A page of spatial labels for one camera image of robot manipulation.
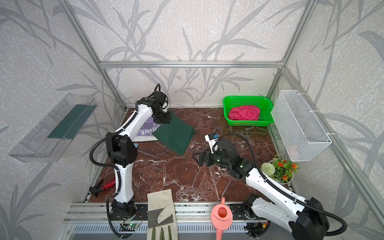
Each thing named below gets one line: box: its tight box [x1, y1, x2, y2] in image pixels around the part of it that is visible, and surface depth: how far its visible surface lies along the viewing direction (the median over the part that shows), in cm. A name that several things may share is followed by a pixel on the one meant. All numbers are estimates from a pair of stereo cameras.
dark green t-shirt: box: [152, 111, 196, 156], surface depth 98 cm
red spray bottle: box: [89, 178, 116, 198], surface depth 81 cm
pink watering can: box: [211, 197, 234, 240], surface depth 64 cm
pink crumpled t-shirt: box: [228, 105, 261, 121], surface depth 113 cm
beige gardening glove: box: [146, 189, 179, 240], surface depth 73 cm
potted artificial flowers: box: [260, 157, 299, 185], surface depth 74 cm
